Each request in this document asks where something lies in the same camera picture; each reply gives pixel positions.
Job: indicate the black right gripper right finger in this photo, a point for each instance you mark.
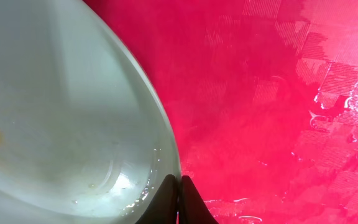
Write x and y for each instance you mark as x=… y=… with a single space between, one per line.
x=191 y=207

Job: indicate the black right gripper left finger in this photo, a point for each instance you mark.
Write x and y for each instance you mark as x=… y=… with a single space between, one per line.
x=163 y=207

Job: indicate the light green plate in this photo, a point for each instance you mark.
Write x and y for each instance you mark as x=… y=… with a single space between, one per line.
x=84 y=137

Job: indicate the red plastic tray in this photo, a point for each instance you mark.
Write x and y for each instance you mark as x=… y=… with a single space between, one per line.
x=262 y=96

